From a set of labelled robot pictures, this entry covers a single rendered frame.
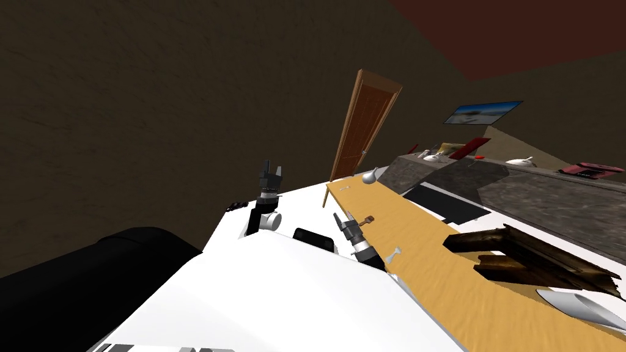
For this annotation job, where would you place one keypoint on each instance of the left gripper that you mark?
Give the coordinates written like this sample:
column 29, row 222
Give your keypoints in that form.
column 270, row 183

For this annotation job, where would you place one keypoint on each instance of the light wooden table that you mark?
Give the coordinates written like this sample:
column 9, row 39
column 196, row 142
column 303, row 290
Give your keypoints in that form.
column 440, row 298

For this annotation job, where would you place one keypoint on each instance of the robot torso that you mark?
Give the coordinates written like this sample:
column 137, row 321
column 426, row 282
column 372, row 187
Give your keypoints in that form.
column 274, row 298

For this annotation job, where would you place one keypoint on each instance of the small brown utensil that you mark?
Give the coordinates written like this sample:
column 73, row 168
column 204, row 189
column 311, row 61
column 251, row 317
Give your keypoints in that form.
column 367, row 221

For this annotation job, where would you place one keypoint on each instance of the brown wooden door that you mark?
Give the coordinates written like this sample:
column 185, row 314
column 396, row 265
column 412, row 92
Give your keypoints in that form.
column 364, row 127

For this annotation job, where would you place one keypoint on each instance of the white bowl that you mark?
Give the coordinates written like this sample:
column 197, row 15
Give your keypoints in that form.
column 582, row 307

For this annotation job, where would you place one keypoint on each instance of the grey stone counter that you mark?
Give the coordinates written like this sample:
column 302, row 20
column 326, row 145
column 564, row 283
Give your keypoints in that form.
column 547, row 200

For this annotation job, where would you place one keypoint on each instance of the silver round vase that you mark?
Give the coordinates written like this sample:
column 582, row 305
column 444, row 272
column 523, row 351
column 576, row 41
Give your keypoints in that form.
column 369, row 178

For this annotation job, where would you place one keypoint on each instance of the blue framed wall picture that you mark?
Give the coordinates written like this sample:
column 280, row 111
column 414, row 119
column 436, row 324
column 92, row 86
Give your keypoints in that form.
column 481, row 113

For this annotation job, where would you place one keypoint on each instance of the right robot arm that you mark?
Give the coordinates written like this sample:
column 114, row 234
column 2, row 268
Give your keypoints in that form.
column 368, row 254

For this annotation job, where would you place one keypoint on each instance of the small white utensil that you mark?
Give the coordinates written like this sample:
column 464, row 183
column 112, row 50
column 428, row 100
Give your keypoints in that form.
column 393, row 254

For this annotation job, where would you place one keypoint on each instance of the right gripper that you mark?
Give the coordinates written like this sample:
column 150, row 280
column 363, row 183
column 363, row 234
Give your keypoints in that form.
column 352, row 230

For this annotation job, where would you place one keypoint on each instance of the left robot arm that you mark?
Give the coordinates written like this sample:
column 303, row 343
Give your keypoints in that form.
column 73, row 293

